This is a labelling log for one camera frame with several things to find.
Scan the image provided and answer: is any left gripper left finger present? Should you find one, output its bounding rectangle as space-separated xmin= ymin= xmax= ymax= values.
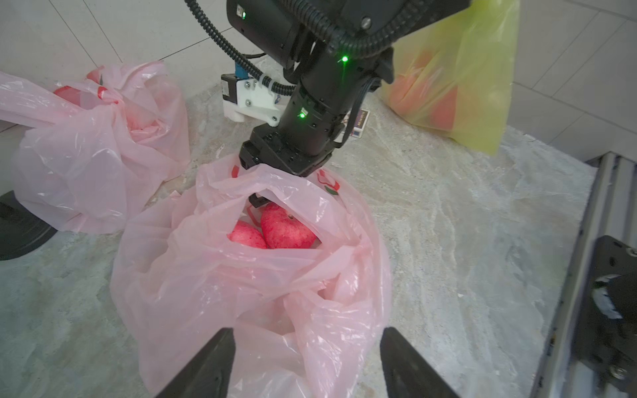
xmin=156 ymin=328 xmax=236 ymax=398

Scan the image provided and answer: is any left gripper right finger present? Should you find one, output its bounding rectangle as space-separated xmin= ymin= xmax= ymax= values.
xmin=380 ymin=327 xmax=459 ymax=398

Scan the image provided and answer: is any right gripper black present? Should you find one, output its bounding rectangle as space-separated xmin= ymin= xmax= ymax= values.
xmin=239 ymin=47 xmax=394 ymax=208

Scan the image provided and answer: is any red apple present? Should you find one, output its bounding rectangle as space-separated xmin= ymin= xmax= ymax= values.
xmin=260 ymin=202 xmax=317 ymax=249
xmin=227 ymin=221 xmax=268 ymax=249

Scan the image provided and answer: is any pink plastic bag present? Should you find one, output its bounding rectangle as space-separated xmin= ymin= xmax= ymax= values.
xmin=110 ymin=155 xmax=391 ymax=397
xmin=1 ymin=61 xmax=190 ymax=234

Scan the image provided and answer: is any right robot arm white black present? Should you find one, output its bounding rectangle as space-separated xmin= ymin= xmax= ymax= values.
xmin=187 ymin=0 xmax=469 ymax=177

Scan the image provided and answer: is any pink plastic bag back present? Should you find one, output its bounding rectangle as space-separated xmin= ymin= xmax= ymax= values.
xmin=1 ymin=61 xmax=190 ymax=234

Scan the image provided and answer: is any yellow-green plastic bag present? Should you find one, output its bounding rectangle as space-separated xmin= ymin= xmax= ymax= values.
xmin=381 ymin=0 xmax=520 ymax=155

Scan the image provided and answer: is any playing card deck box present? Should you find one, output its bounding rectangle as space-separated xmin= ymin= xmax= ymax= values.
xmin=336 ymin=109 xmax=370 ymax=143

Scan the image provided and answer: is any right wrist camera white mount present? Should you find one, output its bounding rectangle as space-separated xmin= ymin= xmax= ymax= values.
xmin=221 ymin=74 xmax=287 ymax=127

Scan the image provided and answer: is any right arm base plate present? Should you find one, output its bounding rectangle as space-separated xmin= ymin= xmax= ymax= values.
xmin=573 ymin=235 xmax=636 ymax=397

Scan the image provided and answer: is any aluminium rail frame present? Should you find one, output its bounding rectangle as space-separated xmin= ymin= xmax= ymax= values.
xmin=531 ymin=153 xmax=636 ymax=397

